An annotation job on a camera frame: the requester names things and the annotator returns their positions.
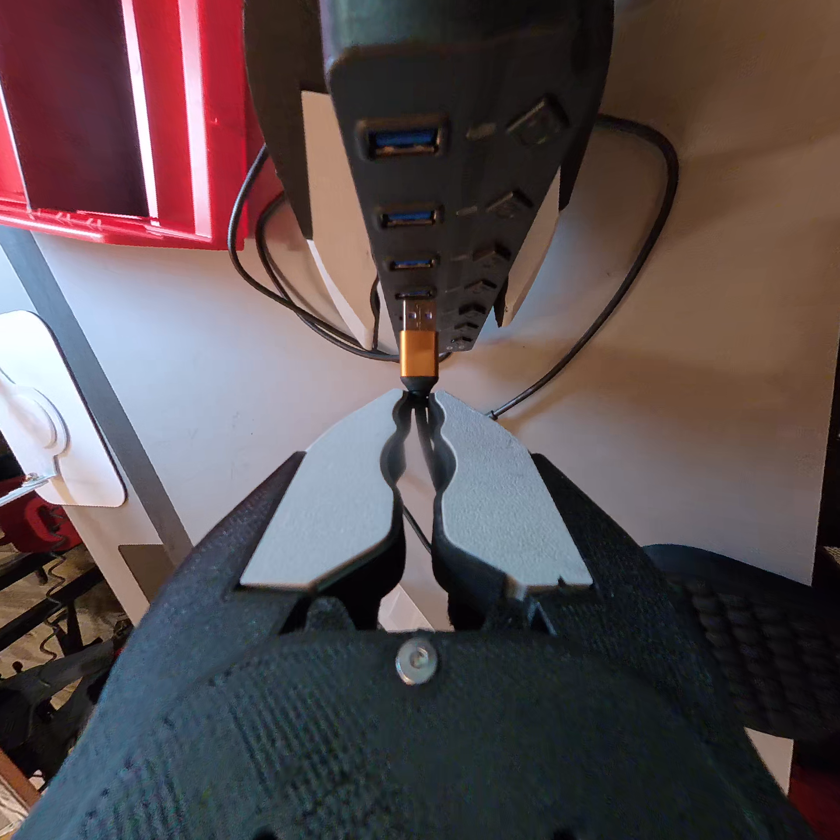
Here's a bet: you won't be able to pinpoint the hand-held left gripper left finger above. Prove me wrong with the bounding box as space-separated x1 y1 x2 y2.
240 389 404 592

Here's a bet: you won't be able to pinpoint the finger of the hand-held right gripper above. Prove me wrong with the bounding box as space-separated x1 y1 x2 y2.
494 167 567 329
299 91 380 350

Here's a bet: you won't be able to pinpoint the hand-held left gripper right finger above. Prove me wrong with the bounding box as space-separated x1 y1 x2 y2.
428 389 595 602

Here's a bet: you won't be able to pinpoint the red plastic bin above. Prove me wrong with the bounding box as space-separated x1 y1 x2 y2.
0 0 255 252

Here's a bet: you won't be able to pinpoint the black usb hub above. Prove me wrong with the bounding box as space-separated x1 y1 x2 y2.
320 0 614 361

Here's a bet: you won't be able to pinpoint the black usb cable orange plugs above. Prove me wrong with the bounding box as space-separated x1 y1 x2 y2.
226 144 455 559

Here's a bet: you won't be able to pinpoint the red plastic object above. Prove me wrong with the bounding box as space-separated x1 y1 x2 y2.
0 495 83 553

